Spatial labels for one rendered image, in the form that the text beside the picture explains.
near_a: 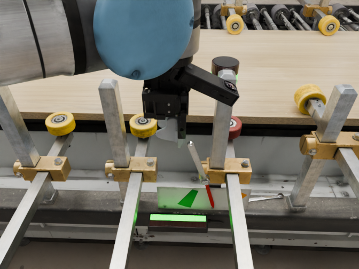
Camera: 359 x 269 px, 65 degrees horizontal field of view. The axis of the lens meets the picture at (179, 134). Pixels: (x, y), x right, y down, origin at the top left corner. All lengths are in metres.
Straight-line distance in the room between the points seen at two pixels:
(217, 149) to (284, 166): 0.45
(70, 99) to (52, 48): 0.78
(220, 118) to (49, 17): 0.47
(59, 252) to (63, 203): 0.78
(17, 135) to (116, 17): 0.60
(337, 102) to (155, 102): 0.38
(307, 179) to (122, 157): 0.49
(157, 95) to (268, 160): 0.66
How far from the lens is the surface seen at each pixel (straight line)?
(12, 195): 1.03
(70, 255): 1.67
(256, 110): 0.91
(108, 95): 0.62
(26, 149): 0.81
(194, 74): 0.47
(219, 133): 0.66
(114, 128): 0.67
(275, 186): 1.08
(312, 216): 0.93
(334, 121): 0.71
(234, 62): 0.63
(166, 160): 1.03
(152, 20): 0.23
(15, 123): 0.76
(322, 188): 1.13
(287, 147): 1.03
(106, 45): 0.22
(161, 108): 0.50
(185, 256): 1.57
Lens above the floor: 1.41
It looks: 40 degrees down
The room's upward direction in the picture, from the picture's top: straight up
